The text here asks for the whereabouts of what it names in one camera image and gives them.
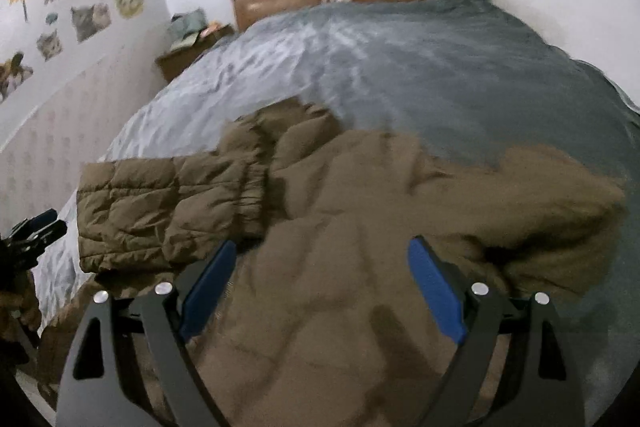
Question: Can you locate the brown puffer jacket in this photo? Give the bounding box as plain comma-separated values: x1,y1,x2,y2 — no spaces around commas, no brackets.
38,98,626,426

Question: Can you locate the person's left hand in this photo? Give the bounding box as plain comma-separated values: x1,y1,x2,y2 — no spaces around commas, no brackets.
1,271,42,341

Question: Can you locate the dog with hat sticker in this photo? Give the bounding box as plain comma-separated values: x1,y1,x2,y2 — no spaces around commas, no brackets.
0,52,34,102

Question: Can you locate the wooden bedside table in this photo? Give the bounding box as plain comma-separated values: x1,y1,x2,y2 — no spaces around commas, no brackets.
155,25,234,83

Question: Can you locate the two grey cats sticker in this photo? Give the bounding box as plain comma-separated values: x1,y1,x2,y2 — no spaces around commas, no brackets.
70,3,112,42

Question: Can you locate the grey plush bed blanket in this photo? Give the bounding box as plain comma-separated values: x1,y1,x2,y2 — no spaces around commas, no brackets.
36,0,639,426

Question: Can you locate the green bag on nightstand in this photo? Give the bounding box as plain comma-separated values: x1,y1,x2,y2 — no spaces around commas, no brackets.
167,8,208,43

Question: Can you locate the small kitten wall sticker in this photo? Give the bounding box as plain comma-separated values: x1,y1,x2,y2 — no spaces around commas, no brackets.
36,30,63,62

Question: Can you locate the lion face wall sticker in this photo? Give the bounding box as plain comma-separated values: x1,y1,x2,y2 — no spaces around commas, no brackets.
115,0,144,20

